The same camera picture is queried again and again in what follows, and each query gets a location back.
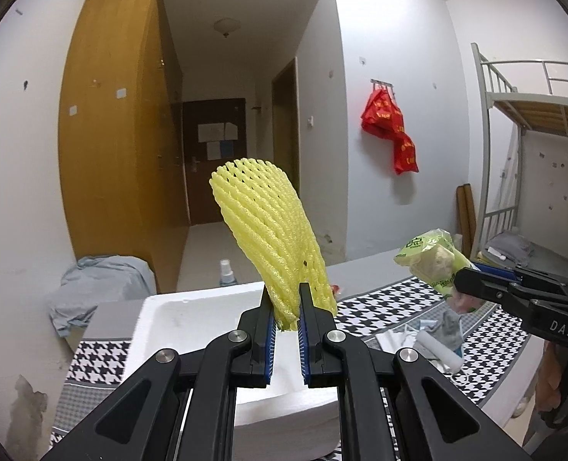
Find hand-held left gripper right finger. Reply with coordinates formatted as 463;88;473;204
298;282;537;461

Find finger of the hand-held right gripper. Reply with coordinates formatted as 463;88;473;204
454;268;537;309
476;268;568;299

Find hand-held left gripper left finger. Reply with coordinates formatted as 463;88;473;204
39;284;279;461

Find green plastic bag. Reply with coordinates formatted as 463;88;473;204
393;228;474;315

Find white foam box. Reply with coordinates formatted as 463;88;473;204
121;282;347;461

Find yellow foam fruit net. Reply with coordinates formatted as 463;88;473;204
209;158;338;332

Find person's right hand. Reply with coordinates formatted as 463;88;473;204
538;343;568;426

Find grey bedding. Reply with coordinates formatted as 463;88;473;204
484;232;535;268

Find grey cloth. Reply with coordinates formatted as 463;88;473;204
428;310;464;352

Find wooden planks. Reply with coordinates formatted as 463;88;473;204
457;184;477;256

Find white roll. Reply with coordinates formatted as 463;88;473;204
417;330;463;373

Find houndstooth blanket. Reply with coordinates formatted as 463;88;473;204
48;276;546;461

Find red plastic bag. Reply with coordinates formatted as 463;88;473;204
390;132;420;175
361;87;404;141

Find dark wooden door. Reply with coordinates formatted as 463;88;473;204
183;98;246;226

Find metal bunk bed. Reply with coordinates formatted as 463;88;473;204
471;43;568;277

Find blue-grey cloth pile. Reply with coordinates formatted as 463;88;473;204
48;255;157;338

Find wooden wardrobe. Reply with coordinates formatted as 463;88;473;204
59;0;191;294

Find ceiling lamp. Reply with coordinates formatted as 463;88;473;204
214;18;242;38

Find brown door frame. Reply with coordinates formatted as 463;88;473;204
271;58;300;188

